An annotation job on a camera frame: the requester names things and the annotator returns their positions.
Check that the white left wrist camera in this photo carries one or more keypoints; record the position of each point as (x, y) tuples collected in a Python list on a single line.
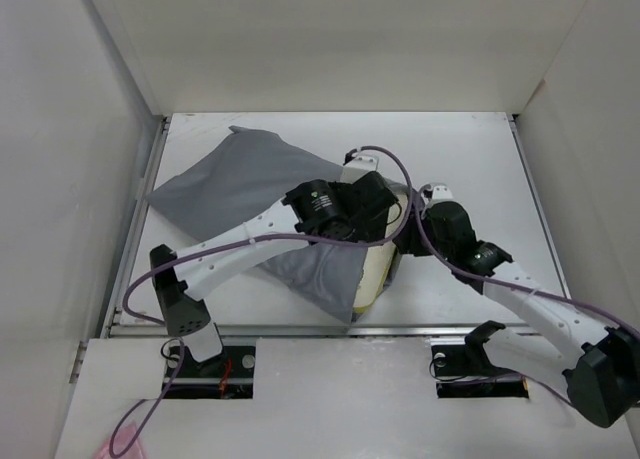
[(356, 165)]

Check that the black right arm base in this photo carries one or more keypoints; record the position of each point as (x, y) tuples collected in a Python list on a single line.
[(463, 371)]

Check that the cream and yellow pillow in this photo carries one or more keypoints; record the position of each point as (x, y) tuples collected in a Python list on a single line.
[(378, 262)]

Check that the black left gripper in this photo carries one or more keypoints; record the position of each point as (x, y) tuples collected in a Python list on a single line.
[(370, 231)]

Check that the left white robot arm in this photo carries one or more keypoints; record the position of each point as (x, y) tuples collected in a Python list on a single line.
[(183, 279)]

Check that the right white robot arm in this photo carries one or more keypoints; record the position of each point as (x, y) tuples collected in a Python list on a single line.
[(588, 355)]

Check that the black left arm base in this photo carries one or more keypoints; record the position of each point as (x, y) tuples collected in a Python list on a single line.
[(230, 377)]

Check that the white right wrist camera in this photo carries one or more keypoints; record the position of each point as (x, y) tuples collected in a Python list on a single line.
[(434, 193)]

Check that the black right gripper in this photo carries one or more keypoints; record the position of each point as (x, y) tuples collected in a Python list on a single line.
[(409, 238)]

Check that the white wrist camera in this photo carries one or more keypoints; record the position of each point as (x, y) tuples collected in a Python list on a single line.
[(356, 165), (434, 193)]

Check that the grey pillowcase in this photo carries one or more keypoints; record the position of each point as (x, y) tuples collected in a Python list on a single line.
[(249, 171)]

